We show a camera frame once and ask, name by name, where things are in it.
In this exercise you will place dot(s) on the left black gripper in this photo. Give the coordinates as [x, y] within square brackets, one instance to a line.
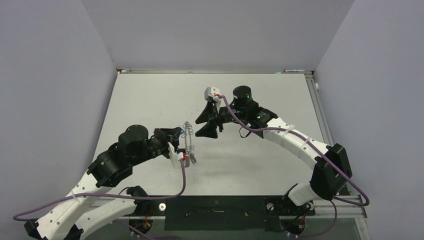
[166, 134]

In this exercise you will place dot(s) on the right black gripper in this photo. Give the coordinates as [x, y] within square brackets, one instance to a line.
[208, 129]

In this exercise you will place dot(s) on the metal perforated ring disc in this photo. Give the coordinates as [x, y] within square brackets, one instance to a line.
[188, 132]

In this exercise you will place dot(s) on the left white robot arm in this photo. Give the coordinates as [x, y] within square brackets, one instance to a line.
[72, 219]

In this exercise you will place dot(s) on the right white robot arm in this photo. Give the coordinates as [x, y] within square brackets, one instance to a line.
[330, 165]

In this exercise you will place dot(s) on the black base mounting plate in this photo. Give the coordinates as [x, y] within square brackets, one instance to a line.
[271, 213]

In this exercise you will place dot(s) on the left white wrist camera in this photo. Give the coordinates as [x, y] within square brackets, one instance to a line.
[179, 156]

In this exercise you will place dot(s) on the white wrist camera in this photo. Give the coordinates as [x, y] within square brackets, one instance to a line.
[212, 95]
[179, 156]

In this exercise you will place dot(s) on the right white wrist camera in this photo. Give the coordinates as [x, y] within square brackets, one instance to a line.
[212, 95]

